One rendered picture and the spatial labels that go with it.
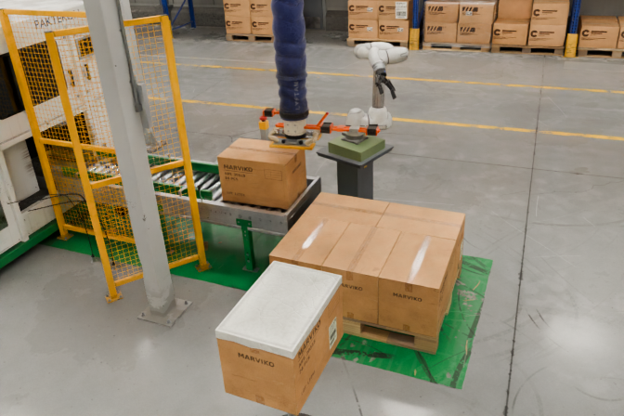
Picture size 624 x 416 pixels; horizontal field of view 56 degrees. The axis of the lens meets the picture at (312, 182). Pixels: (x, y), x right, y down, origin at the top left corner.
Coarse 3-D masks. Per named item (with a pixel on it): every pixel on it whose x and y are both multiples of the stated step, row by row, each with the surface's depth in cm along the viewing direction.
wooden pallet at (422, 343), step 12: (456, 276) 447; (444, 312) 413; (348, 324) 412; (360, 324) 409; (372, 324) 403; (360, 336) 412; (372, 336) 409; (384, 336) 408; (396, 336) 408; (408, 336) 407; (420, 336) 392; (420, 348) 396; (432, 348) 392
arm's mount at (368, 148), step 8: (376, 136) 518; (328, 144) 511; (336, 144) 505; (344, 144) 505; (352, 144) 505; (360, 144) 505; (368, 144) 505; (376, 144) 505; (384, 144) 515; (336, 152) 508; (344, 152) 502; (352, 152) 496; (360, 152) 490; (368, 152) 498; (376, 152) 508; (360, 160) 493
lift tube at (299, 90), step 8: (280, 16) 403; (280, 80) 426; (296, 80) 424; (304, 80) 429; (280, 88) 430; (288, 88) 427; (296, 88) 428; (304, 88) 432; (280, 96) 435; (288, 96) 430; (296, 96) 429; (304, 96) 433; (280, 104) 437; (288, 104) 432; (296, 104) 432; (304, 104) 436; (288, 112) 436; (296, 112) 435; (288, 120) 438; (296, 120) 437
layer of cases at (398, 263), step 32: (320, 192) 492; (320, 224) 446; (352, 224) 444; (384, 224) 442; (416, 224) 440; (448, 224) 438; (288, 256) 409; (320, 256) 407; (352, 256) 406; (384, 256) 404; (416, 256) 402; (448, 256) 400; (352, 288) 396; (384, 288) 385; (416, 288) 376; (448, 288) 416; (384, 320) 398; (416, 320) 387
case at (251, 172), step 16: (240, 144) 489; (256, 144) 487; (224, 160) 468; (240, 160) 462; (256, 160) 459; (272, 160) 458; (288, 160) 456; (304, 160) 485; (224, 176) 475; (240, 176) 469; (256, 176) 464; (272, 176) 459; (288, 176) 456; (304, 176) 490; (224, 192) 483; (240, 192) 477; (256, 192) 471; (272, 192) 465; (288, 192) 460; (288, 208) 467
